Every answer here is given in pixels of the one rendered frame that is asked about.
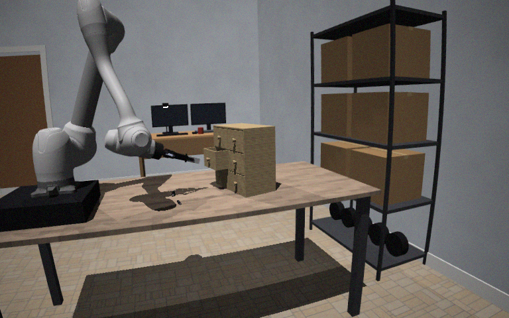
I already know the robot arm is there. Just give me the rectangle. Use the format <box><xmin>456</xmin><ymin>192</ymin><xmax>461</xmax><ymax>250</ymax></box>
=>
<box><xmin>31</xmin><ymin>0</ymin><xmax>156</xmax><ymax>197</ymax></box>

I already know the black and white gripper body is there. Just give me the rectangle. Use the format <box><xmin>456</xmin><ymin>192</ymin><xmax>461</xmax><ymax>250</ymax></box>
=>
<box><xmin>152</xmin><ymin>142</ymin><xmax>171</xmax><ymax>160</ymax></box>

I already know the small wooden chest of drawers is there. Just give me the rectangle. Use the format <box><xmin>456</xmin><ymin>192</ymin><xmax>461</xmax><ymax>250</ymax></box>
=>
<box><xmin>213</xmin><ymin>123</ymin><xmax>276</xmax><ymax>197</ymax></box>

